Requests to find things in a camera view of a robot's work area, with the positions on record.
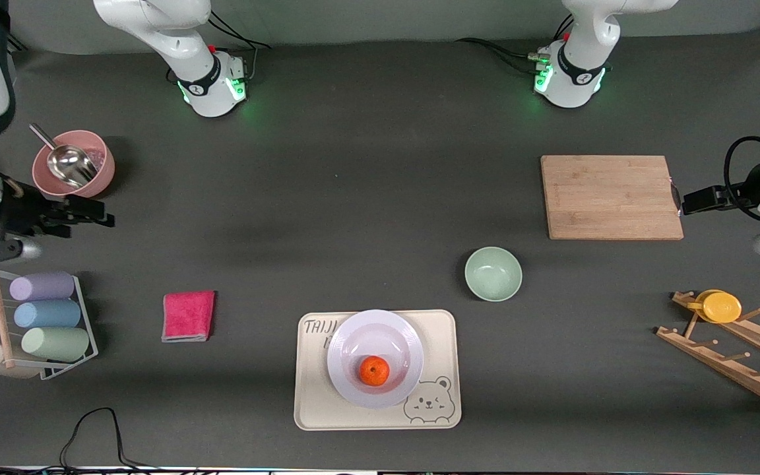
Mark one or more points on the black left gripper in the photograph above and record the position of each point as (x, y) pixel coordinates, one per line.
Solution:
(757, 179)

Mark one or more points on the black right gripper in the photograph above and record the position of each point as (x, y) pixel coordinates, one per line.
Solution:
(18, 215)

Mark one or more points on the white round plate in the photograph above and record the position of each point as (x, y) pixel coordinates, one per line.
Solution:
(380, 330)

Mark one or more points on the orange fruit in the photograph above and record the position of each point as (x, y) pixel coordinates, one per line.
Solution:
(375, 371)

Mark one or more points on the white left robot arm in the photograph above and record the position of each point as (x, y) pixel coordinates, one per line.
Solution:
(581, 72)

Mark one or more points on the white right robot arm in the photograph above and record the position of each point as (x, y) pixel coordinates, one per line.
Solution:
(182, 46)

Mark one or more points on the pink bowl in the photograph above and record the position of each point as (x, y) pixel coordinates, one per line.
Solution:
(104, 173)

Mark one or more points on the metal scoop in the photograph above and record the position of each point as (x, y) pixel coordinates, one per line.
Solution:
(70, 165)

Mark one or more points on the purple cup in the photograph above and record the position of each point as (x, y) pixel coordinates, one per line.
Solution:
(43, 286)

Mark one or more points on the wooden cutting board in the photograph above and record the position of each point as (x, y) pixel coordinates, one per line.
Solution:
(598, 191)

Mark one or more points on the blue cup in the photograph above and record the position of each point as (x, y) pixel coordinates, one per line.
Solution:
(49, 314)

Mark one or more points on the yellow cup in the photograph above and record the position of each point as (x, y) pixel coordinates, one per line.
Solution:
(722, 307)

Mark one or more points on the green cup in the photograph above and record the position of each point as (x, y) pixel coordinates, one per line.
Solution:
(57, 344)

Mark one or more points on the pink folded cloth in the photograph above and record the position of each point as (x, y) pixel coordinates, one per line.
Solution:
(189, 316)

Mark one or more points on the wooden peg drying rack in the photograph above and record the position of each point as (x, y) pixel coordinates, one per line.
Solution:
(736, 369)

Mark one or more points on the pale green bowl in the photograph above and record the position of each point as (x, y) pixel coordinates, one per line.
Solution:
(493, 274)

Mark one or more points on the cream bear print tray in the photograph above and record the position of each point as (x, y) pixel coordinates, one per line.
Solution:
(439, 330)

